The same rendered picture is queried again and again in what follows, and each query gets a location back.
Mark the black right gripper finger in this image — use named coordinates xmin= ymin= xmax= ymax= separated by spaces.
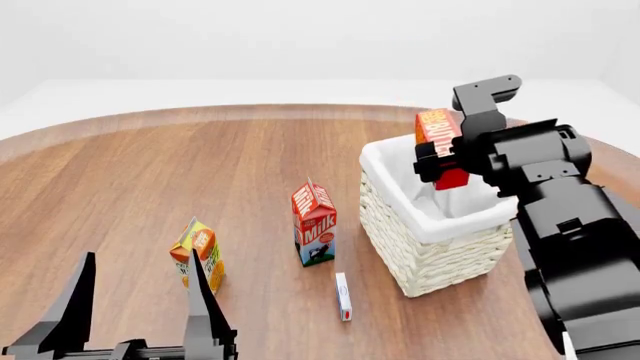
xmin=413 ymin=138 xmax=472 ymax=184
xmin=451 ymin=73 xmax=524 ymax=141

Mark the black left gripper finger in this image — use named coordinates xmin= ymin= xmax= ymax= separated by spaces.
xmin=1 ymin=251 xmax=97 ymax=357
xmin=181 ymin=246 xmax=239 ymax=360

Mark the red orange butter box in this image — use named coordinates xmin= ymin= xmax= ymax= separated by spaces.
xmin=414 ymin=108 xmax=472 ymax=192

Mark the white cloth basket lining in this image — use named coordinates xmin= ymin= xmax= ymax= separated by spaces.
xmin=358 ymin=132 xmax=520 ymax=245

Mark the white wicker basket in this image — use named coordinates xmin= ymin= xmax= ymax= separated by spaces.
xmin=358 ymin=132 xmax=520 ymax=300

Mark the small white cream cheese box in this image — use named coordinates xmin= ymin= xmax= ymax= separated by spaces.
xmin=334 ymin=272 xmax=354 ymax=323

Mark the orange juice carton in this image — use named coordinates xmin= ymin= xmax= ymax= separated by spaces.
xmin=168 ymin=216 xmax=226 ymax=296

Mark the red white milk carton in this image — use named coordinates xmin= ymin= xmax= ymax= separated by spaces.
xmin=291 ymin=176 xmax=339 ymax=269

